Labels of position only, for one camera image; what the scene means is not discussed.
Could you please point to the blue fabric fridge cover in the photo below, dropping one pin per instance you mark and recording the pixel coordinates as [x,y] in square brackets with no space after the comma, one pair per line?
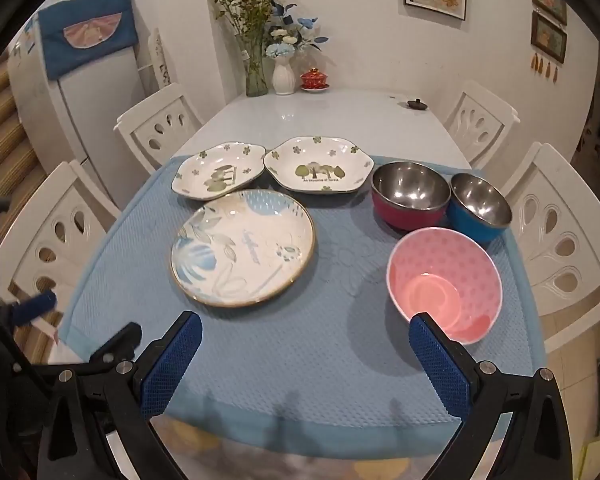
[78,32]

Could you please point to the white chair far right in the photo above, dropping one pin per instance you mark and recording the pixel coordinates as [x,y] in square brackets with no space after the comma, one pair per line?
[479,123]

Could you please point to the blue steel bowl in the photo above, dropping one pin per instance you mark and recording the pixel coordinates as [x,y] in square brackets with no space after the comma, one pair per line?
[477,208]

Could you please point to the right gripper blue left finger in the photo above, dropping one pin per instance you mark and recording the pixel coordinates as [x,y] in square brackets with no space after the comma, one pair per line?
[164,362]

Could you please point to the small octagonal forest plate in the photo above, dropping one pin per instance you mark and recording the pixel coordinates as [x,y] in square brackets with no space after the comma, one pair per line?
[217,171]

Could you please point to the round blue leaf plate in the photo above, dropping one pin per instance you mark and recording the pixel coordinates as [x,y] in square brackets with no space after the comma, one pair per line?
[243,248]

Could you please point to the small framed picture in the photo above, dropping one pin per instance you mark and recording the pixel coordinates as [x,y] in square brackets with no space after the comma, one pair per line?
[556,8]
[548,37]

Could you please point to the small black lid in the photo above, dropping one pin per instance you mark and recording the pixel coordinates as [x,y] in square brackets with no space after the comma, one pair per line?
[416,104]

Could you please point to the red steel bowl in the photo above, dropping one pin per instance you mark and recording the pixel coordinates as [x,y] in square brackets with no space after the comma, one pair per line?
[408,195]

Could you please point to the glass vase green flowers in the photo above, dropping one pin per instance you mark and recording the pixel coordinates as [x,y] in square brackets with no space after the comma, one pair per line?
[249,20]

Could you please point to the white chair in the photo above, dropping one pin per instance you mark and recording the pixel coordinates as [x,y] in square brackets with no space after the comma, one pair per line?
[157,127]
[556,224]
[479,123]
[55,235]

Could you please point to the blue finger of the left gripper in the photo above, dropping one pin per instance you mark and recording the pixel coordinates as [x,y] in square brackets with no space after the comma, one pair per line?
[27,311]

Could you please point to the large octagonal forest plate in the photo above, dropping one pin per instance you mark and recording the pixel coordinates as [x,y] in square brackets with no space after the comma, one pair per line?
[319,165]

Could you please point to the white chair far left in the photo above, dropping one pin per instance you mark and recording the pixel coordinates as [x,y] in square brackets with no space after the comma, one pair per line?
[157,127]

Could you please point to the white chair near left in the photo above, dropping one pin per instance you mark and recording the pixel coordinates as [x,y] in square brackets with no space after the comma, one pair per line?
[55,235]

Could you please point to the orange hanging wall ornaments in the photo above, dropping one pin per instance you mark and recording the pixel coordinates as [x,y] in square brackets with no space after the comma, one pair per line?
[545,67]

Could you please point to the pink ceramic bowl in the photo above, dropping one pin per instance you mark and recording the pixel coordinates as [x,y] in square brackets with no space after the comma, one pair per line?
[449,276]

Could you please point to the upper small framed picture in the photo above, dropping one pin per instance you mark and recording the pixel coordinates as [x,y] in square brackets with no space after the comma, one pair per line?
[556,8]

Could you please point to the white vase blue flowers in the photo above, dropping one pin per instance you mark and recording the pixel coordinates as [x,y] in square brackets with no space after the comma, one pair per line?
[285,37]

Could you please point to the light blue table mat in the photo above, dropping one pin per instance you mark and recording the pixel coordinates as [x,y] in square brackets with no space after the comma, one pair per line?
[324,369]

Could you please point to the white chair near right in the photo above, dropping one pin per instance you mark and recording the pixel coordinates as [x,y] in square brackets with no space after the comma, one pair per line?
[556,224]

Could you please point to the white refrigerator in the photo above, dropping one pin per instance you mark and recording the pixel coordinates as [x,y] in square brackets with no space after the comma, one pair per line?
[74,117]

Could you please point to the red lidded teacup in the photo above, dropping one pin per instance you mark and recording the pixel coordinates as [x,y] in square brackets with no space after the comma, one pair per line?
[314,81]

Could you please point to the lower small framed picture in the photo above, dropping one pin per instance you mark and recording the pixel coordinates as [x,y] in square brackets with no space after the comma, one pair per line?
[548,37]

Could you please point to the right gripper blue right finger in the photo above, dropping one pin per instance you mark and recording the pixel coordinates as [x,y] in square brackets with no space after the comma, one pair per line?
[445,362]

